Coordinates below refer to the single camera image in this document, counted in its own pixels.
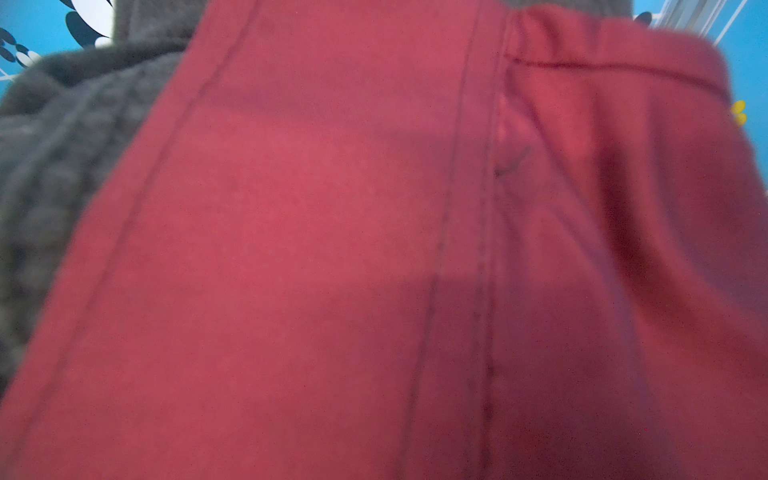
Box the dark grey fleece garment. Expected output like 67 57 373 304
1 1 660 425

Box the maroon red shirt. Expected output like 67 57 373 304
1 1 767 479

